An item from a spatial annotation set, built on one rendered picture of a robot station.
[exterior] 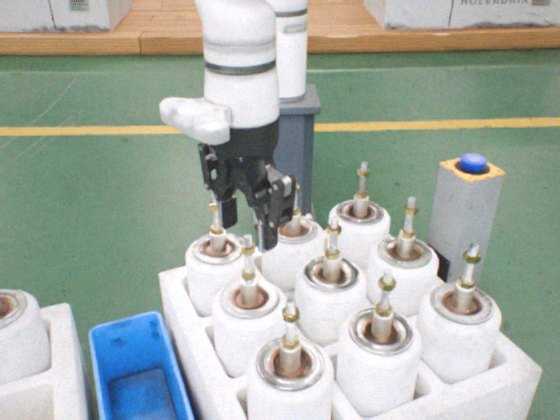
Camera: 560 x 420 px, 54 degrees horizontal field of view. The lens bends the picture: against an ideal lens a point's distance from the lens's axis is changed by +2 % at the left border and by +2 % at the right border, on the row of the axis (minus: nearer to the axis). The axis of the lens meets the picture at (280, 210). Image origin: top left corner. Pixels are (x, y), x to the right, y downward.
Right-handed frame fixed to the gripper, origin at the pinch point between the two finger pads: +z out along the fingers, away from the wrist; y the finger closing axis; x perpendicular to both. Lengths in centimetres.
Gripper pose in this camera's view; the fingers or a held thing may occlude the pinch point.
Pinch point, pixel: (247, 228)
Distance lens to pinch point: 63.8
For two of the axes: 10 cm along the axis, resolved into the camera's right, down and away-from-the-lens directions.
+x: -7.3, 3.6, -5.9
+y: -6.9, -3.8, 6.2
